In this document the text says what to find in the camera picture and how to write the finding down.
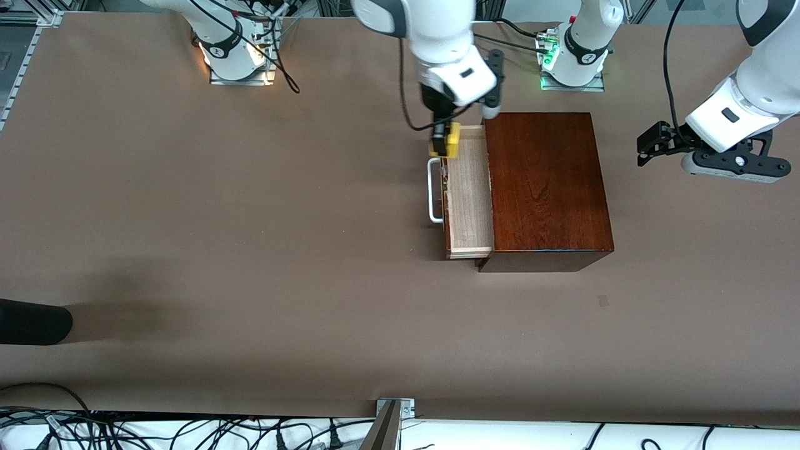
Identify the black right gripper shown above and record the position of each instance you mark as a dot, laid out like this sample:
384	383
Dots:
435	106

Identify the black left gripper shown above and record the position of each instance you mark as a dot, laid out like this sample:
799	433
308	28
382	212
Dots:
674	138

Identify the yellow block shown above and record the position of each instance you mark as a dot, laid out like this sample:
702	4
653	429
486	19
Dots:
455	134

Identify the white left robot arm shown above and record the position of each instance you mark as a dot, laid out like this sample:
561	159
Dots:
750	94

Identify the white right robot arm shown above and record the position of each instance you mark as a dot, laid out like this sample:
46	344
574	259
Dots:
437	37

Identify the dark brown wooden cabinet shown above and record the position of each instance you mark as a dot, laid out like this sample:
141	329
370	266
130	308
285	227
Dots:
550	181

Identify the black cylinder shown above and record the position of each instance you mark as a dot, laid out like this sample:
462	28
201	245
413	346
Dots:
31	322

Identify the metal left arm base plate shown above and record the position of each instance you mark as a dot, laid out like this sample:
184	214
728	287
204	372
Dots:
572	87

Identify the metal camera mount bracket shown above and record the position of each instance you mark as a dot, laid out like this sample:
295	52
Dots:
389	425

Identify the aluminium slotted frame rail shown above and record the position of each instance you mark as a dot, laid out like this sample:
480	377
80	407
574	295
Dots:
19	69

